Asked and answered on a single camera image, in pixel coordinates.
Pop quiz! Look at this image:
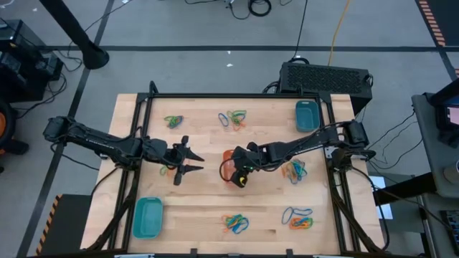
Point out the grey desk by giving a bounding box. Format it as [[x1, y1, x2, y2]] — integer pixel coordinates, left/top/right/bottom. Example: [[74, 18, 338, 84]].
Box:
[[411, 92, 459, 200]]

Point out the light teal plastic basket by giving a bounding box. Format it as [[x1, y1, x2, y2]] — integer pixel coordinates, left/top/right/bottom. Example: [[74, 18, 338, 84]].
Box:
[[132, 196, 164, 240]]

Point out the black computer tower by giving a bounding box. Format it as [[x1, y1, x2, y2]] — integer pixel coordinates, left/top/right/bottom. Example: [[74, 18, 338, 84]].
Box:
[[278, 61, 374, 116]]

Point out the yellow floor cable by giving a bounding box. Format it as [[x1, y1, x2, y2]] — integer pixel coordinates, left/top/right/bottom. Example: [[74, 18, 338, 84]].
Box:
[[326, 0, 351, 67]]

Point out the orange and black machine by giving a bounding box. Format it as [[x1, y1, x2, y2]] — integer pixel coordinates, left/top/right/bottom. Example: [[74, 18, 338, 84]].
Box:
[[0, 98, 30, 157]]

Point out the black desk crossbar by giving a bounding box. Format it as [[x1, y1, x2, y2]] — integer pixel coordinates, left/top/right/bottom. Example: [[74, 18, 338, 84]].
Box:
[[372, 171, 437, 206]]

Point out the black hazard-striped floor mat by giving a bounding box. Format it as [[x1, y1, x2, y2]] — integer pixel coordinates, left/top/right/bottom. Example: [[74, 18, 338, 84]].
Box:
[[415, 0, 459, 47], [34, 193, 93, 257]]

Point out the black keyboard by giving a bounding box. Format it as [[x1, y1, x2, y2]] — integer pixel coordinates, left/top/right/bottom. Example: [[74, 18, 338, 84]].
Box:
[[440, 209, 459, 247]]

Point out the orange plastic basket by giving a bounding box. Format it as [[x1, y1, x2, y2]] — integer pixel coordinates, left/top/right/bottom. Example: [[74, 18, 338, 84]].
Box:
[[221, 149, 237, 184]]

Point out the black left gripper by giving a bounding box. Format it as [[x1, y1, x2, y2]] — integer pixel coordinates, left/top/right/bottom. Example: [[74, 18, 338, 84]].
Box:
[[165, 135, 206, 186]]

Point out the grey round disc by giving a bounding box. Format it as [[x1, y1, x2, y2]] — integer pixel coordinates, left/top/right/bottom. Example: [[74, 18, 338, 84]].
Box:
[[443, 165, 459, 186]]

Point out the black equipment cart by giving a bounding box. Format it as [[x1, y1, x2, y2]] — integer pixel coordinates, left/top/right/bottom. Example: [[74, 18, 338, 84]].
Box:
[[0, 19, 65, 104]]

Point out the black aluminium table frame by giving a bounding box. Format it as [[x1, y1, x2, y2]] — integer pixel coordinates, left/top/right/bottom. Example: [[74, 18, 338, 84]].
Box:
[[85, 80, 387, 258]]

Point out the white sheet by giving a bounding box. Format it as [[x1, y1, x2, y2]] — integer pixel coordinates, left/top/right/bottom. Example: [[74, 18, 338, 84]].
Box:
[[368, 175, 394, 221]]

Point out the black pole with round base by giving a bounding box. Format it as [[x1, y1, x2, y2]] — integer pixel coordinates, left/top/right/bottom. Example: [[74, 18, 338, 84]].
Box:
[[37, 0, 110, 71]]

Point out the dark teal plastic basket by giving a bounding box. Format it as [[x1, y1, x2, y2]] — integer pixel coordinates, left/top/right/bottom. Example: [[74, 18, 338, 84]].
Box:
[[294, 100, 321, 133]]

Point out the black monitor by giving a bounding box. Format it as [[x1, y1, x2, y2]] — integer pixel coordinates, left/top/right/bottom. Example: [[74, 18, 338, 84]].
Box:
[[428, 77, 459, 148]]

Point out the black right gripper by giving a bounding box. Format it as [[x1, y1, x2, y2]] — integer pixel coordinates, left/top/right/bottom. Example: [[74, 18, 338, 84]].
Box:
[[229, 141, 263, 189]]

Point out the coiled black cable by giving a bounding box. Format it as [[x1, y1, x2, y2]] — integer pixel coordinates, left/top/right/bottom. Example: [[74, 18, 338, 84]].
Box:
[[247, 0, 273, 18]]

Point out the black floor cable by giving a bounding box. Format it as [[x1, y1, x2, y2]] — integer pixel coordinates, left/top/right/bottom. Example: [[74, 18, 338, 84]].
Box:
[[288, 0, 310, 65]]

